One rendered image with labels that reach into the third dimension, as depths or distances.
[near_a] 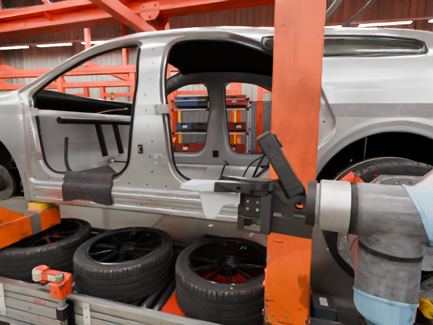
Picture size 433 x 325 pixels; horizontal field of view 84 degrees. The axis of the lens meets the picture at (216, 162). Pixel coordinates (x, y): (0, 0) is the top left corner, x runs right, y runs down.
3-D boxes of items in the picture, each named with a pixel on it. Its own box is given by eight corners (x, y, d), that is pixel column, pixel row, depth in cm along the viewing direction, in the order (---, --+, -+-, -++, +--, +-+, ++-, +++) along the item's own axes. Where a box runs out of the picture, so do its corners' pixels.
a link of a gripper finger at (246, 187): (216, 193, 35) (272, 194, 37) (216, 182, 35) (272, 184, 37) (209, 189, 40) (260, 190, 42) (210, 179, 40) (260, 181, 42)
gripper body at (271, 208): (231, 229, 39) (313, 243, 34) (234, 175, 39) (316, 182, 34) (245, 219, 46) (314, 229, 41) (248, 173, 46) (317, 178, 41)
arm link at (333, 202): (352, 183, 32) (346, 179, 39) (314, 180, 34) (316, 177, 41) (348, 240, 32) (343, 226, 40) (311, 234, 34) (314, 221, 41)
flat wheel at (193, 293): (265, 263, 192) (266, 235, 188) (295, 333, 126) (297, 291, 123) (182, 264, 190) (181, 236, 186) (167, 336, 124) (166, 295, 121)
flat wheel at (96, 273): (55, 312, 141) (51, 275, 137) (95, 254, 206) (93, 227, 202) (171, 301, 150) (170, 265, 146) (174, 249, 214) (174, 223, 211)
